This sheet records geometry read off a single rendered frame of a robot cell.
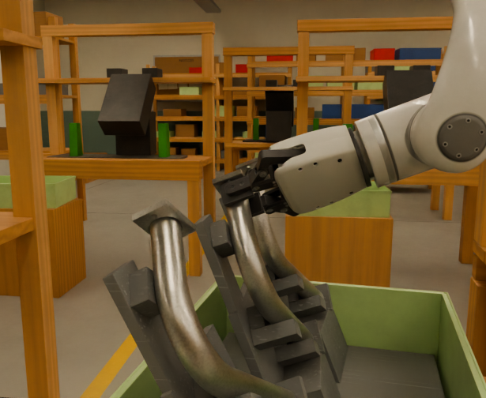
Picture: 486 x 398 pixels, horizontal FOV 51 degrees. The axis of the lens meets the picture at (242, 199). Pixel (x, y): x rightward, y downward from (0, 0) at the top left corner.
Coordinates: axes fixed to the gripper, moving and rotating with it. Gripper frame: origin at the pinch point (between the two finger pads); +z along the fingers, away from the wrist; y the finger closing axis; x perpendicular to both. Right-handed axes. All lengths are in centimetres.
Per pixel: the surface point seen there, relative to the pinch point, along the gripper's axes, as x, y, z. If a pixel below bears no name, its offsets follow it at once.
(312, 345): 13.7, -18.3, -1.1
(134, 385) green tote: 17.8, -4.4, 18.4
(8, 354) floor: -78, -155, 182
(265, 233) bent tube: -2.8, -13.0, 1.0
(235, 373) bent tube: 23.2, 5.3, 2.3
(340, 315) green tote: 1.3, -40.7, -3.7
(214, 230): 4.4, 1.5, 3.8
